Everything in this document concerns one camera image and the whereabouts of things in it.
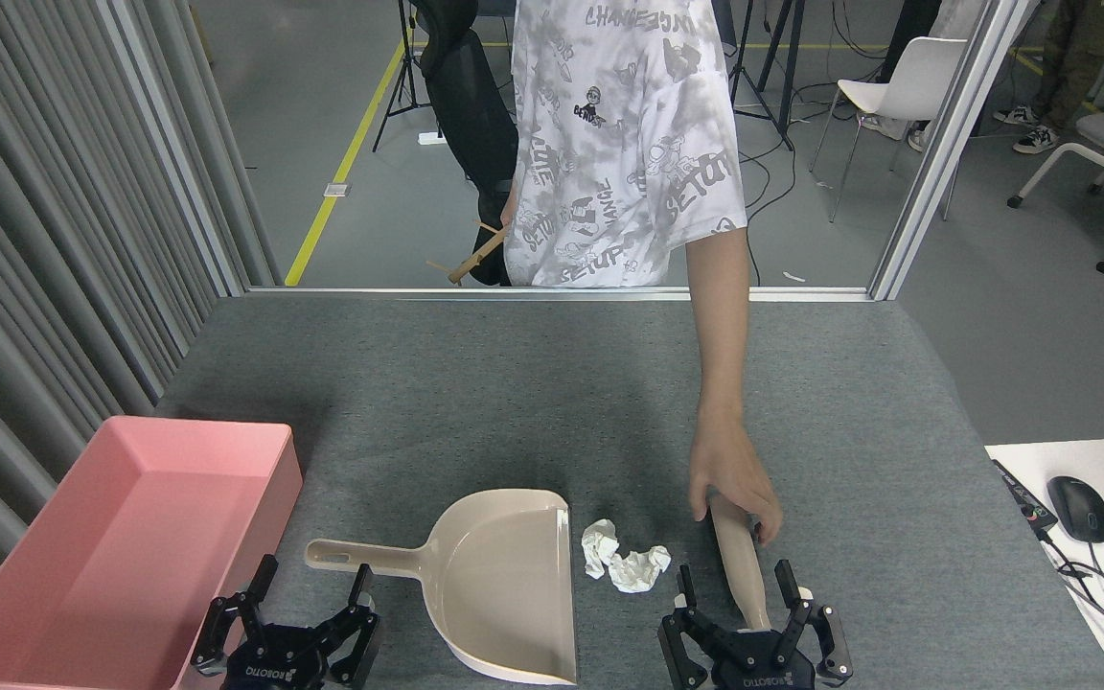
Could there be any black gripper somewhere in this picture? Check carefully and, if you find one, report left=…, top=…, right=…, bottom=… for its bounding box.
left=659, top=560, right=853, bottom=690
left=190, top=554, right=382, bottom=690

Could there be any beige brush with black bristles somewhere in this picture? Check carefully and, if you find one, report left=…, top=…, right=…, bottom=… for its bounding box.
left=705, top=492, right=773, bottom=633

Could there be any large white paper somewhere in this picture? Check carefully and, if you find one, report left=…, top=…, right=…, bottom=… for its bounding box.
left=608, top=544, right=673, bottom=593

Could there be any small white paper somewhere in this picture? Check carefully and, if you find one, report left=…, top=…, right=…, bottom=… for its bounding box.
left=581, top=519, right=620, bottom=580

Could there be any beige plastic dustpan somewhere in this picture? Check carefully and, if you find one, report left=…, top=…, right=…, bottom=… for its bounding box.
left=305, top=489, right=579, bottom=686

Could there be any wooden stick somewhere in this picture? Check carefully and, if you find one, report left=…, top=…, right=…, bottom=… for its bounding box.
left=425, top=222, right=507, bottom=286

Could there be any pink plastic bin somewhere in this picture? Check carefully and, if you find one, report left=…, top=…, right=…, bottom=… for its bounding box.
left=0, top=415, right=305, bottom=690

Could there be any person's left hand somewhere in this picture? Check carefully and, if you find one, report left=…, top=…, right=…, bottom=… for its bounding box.
left=688, top=422, right=785, bottom=547

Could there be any black flat device with buttons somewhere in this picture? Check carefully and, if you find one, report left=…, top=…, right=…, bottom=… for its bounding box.
left=991, top=459, right=1059, bottom=535

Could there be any black computer mouse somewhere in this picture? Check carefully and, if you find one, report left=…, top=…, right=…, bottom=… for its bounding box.
left=1047, top=476, right=1104, bottom=544

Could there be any person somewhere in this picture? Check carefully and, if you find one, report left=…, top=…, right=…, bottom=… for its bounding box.
left=993, top=0, right=1104, bottom=154
left=859, top=0, right=984, bottom=152
left=499, top=0, right=752, bottom=288

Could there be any black office chair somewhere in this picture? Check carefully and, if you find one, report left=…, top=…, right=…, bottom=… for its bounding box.
left=415, top=0, right=520, bottom=287

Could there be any black tripod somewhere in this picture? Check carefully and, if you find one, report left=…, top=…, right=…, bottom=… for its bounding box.
left=724, top=0, right=807, bottom=151
left=372, top=0, right=443, bottom=152

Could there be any white plastic chair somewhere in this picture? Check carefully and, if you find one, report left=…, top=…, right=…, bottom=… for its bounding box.
left=809, top=36, right=970, bottom=223

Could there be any black mouse cable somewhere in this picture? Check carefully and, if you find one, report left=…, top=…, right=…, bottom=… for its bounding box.
left=1041, top=532, right=1104, bottom=664

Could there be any silver table edge rail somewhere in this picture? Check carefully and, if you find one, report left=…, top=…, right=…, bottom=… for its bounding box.
left=245, top=286, right=874, bottom=303

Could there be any black floor cable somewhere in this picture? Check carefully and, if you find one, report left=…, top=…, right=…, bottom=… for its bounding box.
left=739, top=125, right=797, bottom=287

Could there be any silver post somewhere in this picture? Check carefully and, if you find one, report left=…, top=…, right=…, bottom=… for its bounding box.
left=868, top=0, right=1032, bottom=301
left=97, top=0, right=251, bottom=298

